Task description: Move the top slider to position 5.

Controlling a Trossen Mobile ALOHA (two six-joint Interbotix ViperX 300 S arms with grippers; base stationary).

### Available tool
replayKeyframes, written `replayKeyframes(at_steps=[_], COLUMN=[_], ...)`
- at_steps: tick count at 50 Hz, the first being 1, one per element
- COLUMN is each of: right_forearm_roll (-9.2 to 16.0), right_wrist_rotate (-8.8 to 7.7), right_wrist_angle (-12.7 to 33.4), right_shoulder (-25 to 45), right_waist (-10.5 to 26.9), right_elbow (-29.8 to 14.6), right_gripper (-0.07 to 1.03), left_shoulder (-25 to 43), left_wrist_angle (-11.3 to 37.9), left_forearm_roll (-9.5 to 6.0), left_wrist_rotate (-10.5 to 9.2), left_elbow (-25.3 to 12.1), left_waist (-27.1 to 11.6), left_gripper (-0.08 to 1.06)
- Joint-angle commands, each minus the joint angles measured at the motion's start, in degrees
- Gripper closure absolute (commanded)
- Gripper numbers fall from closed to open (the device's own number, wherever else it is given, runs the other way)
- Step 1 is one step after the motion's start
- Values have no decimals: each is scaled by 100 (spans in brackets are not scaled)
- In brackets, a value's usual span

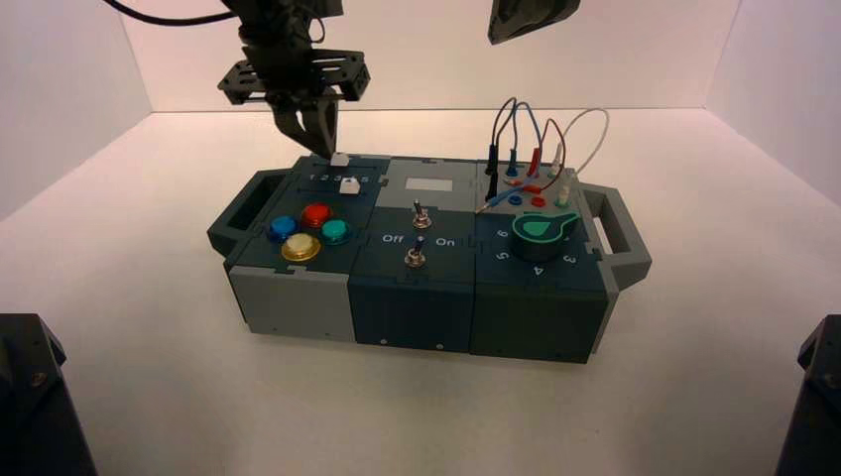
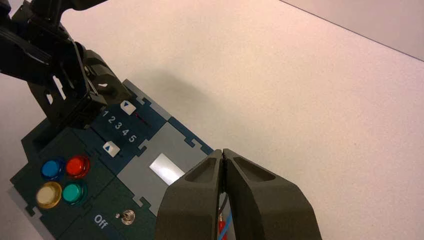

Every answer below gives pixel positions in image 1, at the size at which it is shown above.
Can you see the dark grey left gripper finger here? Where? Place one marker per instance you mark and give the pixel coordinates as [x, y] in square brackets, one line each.
[323, 131]
[292, 128]

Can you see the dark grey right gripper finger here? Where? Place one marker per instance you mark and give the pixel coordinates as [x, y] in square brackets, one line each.
[525, 18]

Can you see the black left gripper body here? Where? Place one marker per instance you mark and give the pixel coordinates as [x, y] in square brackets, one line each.
[289, 75]

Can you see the white slider knob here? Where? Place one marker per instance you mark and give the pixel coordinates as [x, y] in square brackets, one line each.
[349, 186]
[339, 159]

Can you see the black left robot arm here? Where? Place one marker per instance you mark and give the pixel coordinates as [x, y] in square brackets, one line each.
[276, 20]

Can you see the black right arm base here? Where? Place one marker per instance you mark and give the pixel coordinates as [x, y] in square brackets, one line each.
[815, 401]

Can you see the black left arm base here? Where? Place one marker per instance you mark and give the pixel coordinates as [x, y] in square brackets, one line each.
[36, 401]

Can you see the red push button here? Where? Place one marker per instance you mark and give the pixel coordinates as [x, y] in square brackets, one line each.
[317, 214]

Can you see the blue push button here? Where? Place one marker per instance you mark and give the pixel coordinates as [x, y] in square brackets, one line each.
[283, 228]

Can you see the teal push button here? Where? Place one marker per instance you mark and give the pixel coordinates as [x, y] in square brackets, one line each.
[336, 231]

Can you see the yellow push button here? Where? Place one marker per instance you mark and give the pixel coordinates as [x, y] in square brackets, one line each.
[301, 248]

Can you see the dark teal control box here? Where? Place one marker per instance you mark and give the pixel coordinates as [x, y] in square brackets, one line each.
[420, 296]

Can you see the green rotary knob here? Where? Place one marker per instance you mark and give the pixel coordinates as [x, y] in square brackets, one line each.
[544, 236]

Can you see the metal toggle switch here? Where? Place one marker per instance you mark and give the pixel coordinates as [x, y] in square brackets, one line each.
[421, 215]
[414, 252]

